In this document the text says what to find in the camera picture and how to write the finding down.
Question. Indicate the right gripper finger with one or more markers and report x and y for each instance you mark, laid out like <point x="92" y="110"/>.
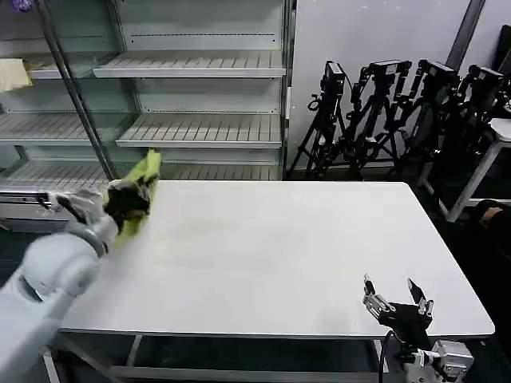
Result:
<point x="375" y="299"/>
<point x="421" y="301"/>

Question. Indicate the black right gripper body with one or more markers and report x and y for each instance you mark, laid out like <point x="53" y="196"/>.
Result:
<point x="407" y="319"/>

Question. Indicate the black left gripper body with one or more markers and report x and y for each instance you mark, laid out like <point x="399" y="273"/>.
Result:
<point x="127" y="201"/>

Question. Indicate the yellow shirt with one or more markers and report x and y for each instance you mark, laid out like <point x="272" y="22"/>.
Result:
<point x="147" y="167"/>

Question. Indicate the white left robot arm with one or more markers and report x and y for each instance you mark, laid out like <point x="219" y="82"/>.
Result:
<point x="52" y="279"/>

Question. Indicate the person's hand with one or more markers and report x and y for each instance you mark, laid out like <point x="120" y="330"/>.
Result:
<point x="492" y="213"/>

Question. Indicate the slanted metal rack pole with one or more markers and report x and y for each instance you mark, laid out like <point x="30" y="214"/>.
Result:
<point x="76" y="88"/>

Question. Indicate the empty white shelf unit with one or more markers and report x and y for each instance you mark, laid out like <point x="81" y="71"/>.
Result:
<point x="199" y="91"/>

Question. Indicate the small white side table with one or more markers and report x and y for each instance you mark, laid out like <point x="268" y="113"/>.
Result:
<point x="485" y="167"/>

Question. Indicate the beige cardboard piece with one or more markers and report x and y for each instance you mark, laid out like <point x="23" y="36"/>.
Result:
<point x="14" y="73"/>

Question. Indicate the black monitor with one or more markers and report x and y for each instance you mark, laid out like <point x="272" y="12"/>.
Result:
<point x="505" y="52"/>

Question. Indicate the grey metal table frame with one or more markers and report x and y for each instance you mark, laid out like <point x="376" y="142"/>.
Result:
<point x="199" y="353"/>

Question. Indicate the black camera tripod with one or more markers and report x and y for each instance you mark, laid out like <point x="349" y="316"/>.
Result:
<point x="433" y="103"/>
<point x="479" y="107"/>
<point x="329" y="119"/>
<point x="379" y="119"/>

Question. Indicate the grey slanted wall beam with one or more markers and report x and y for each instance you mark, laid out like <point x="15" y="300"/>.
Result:
<point x="465" y="36"/>

